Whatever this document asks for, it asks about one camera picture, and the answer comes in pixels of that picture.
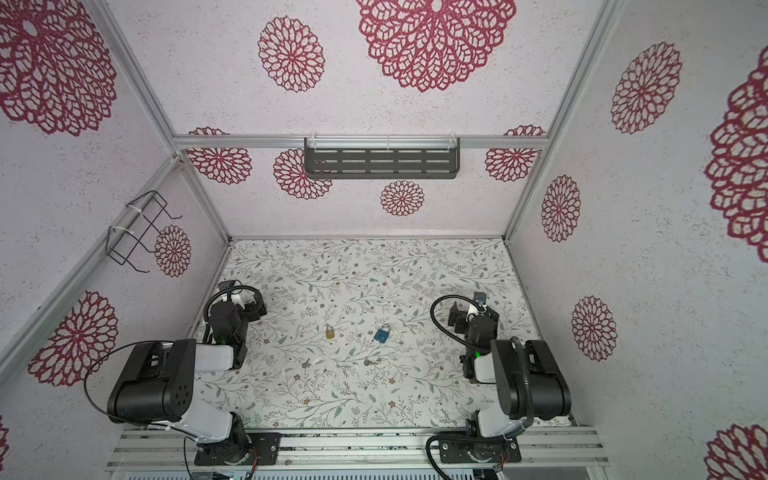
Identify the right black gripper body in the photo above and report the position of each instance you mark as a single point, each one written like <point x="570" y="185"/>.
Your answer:
<point x="459" y="318"/>

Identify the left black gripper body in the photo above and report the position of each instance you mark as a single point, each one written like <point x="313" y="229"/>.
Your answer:
<point x="249" y="306"/>

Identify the blue padlock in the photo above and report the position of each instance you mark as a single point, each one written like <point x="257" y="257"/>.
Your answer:
<point x="382" y="334"/>

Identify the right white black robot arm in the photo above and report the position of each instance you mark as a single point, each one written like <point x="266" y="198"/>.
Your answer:
<point x="528" y="381"/>

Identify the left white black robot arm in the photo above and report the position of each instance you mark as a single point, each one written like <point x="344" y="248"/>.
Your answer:
<point x="155" y="387"/>

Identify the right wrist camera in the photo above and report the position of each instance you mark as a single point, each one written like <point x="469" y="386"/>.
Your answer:
<point x="479" y="302"/>

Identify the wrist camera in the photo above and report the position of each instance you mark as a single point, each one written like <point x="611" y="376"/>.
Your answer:
<point x="479" y="302"/>
<point x="227" y="288"/>

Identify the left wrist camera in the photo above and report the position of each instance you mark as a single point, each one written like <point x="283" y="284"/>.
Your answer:
<point x="227" y="288"/>

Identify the black wire wall basket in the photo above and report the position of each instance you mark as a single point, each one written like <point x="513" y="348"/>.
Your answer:
<point x="122" y="241"/>

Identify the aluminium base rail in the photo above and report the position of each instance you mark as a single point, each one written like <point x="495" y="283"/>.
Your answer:
<point x="374" y="448"/>

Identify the dark metal wall shelf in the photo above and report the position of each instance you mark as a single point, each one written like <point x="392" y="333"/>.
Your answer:
<point x="387" y="159"/>

